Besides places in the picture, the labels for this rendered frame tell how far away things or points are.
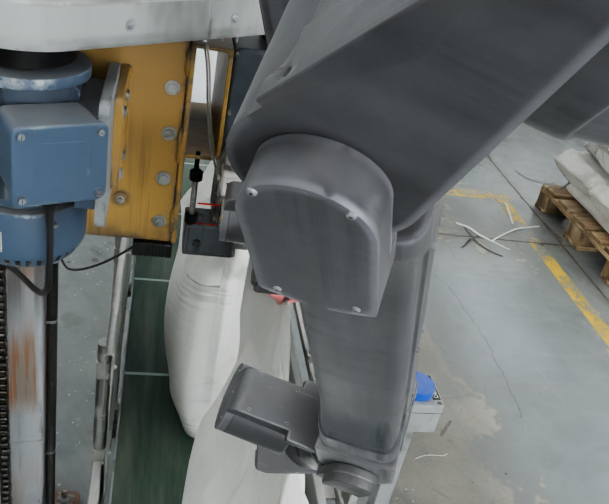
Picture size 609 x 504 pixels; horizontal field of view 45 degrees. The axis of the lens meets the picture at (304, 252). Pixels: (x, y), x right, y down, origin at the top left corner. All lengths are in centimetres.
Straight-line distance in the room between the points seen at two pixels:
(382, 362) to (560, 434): 237
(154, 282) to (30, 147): 144
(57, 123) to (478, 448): 196
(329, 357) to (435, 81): 24
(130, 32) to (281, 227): 69
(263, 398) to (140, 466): 111
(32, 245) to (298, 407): 47
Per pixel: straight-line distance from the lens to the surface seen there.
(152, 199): 113
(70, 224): 95
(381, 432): 48
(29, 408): 146
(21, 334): 136
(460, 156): 18
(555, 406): 284
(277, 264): 22
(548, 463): 259
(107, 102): 86
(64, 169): 83
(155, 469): 168
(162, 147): 109
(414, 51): 16
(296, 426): 58
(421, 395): 125
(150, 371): 191
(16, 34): 83
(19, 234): 94
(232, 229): 84
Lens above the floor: 162
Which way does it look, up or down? 30 degrees down
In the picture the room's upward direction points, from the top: 12 degrees clockwise
